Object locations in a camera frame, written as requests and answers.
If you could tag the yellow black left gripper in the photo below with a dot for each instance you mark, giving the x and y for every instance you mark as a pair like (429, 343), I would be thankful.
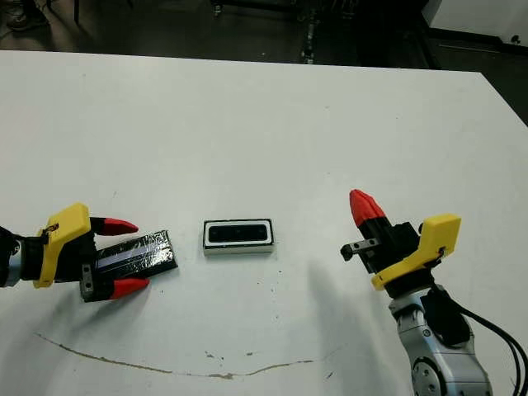
(62, 231)

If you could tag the small silver humanoid robot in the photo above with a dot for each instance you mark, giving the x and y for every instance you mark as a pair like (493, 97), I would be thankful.
(309, 49)

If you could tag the small black rectangular device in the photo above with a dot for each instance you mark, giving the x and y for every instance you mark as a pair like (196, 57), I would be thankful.
(136, 253)

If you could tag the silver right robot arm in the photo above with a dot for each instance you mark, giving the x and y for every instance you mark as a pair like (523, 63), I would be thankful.
(433, 363)

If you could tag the white camera box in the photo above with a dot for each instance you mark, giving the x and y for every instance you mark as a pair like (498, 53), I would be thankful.
(239, 251)

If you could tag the white cabinet with caster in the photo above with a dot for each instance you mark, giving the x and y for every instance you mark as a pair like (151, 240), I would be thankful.
(474, 16)

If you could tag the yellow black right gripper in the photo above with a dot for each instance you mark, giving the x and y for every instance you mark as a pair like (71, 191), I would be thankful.
(437, 235)

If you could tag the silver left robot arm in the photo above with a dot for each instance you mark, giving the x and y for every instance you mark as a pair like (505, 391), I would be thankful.
(29, 260)

